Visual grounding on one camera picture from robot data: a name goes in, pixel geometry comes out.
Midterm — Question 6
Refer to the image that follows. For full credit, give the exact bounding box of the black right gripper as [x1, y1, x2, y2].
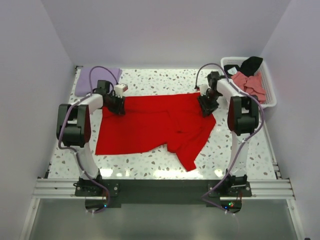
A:
[197, 90, 222, 118]

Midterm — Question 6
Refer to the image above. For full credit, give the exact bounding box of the red t shirt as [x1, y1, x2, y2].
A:
[95, 92, 216, 172]

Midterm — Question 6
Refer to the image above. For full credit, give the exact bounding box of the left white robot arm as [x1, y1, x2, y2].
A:
[56, 80, 128, 197]

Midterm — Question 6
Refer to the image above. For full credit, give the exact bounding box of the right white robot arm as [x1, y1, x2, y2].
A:
[197, 71, 260, 197]

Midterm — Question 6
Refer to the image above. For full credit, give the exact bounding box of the folded lilac t shirt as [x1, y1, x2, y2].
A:
[74, 67, 122, 97]

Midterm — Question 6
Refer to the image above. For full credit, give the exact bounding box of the pink t shirt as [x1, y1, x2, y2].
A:
[231, 71, 267, 104]

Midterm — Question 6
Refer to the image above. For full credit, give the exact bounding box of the black t shirt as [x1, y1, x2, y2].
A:
[220, 56, 263, 77]

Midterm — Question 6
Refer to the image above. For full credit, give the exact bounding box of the white plastic laundry basket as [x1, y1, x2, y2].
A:
[220, 56, 277, 108]

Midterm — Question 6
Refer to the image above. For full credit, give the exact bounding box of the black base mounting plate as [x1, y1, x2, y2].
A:
[73, 179, 253, 213]

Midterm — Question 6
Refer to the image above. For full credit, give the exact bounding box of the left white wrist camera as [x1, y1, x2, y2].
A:
[114, 83, 128, 98]

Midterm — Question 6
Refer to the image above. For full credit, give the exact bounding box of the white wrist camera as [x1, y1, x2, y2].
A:
[114, 83, 128, 98]
[198, 84, 209, 96]

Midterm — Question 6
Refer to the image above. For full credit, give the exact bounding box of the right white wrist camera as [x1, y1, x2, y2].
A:
[198, 84, 209, 96]

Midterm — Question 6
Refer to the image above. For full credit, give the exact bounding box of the aluminium frame rail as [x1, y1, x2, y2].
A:
[32, 178, 295, 200]

